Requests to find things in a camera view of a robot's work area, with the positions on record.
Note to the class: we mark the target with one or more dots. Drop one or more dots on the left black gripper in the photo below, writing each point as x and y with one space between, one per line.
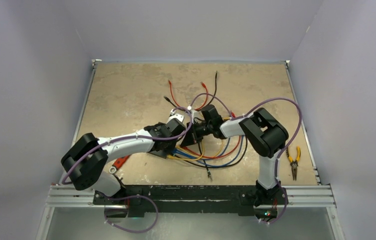
171 146

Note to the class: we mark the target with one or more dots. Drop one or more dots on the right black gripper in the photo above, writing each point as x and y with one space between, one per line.
191 136

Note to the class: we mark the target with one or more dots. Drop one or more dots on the black network switch box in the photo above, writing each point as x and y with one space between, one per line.
161 153

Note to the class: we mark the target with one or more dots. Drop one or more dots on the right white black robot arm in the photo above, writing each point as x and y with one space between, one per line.
266 135

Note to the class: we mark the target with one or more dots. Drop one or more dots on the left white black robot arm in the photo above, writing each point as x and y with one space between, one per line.
85 161

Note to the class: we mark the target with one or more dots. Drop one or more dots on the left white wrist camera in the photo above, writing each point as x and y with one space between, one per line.
175 115

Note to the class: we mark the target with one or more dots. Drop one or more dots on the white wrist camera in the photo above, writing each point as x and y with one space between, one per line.
194 113
175 115

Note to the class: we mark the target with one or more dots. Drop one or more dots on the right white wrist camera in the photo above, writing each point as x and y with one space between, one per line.
194 113

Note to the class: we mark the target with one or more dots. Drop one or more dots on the red handled adjustable wrench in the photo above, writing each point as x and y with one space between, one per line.
118 163

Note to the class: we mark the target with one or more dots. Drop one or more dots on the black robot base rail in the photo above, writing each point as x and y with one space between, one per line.
243 200

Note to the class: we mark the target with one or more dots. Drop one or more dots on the yellow handled pliers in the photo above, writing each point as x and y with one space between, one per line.
294 162

